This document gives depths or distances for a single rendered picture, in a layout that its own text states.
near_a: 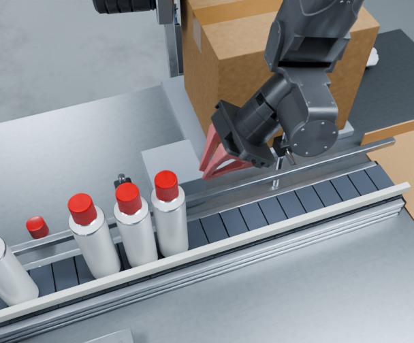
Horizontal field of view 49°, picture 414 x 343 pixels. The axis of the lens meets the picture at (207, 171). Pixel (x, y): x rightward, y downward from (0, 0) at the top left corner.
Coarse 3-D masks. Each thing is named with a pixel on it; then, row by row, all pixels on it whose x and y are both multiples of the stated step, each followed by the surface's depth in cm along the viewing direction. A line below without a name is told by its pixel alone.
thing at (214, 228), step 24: (288, 192) 88; (312, 192) 88; (336, 192) 88; (360, 192) 88; (216, 216) 84; (240, 216) 84; (264, 216) 85; (288, 216) 84; (336, 216) 84; (192, 240) 81; (216, 240) 81; (264, 240) 81; (48, 264) 79; (72, 264) 79; (192, 264) 79; (48, 288) 76; (120, 288) 76
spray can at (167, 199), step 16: (160, 176) 64; (176, 176) 65; (160, 192) 64; (176, 192) 65; (160, 208) 66; (176, 208) 66; (160, 224) 70; (176, 224) 70; (160, 240) 75; (176, 240) 74
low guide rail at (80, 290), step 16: (384, 192) 83; (400, 192) 85; (336, 208) 81; (352, 208) 83; (272, 224) 79; (288, 224) 79; (304, 224) 81; (224, 240) 77; (240, 240) 77; (176, 256) 76; (192, 256) 76; (128, 272) 74; (144, 272) 74; (80, 288) 72; (96, 288) 73; (32, 304) 71; (48, 304) 72; (0, 320) 70
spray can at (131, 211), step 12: (120, 192) 63; (132, 192) 63; (120, 204) 63; (132, 204) 63; (144, 204) 66; (120, 216) 65; (132, 216) 65; (144, 216) 66; (120, 228) 67; (132, 228) 66; (144, 228) 67; (132, 240) 69; (144, 240) 70; (132, 252) 72; (144, 252) 72; (156, 252) 77; (132, 264) 76; (144, 264) 75
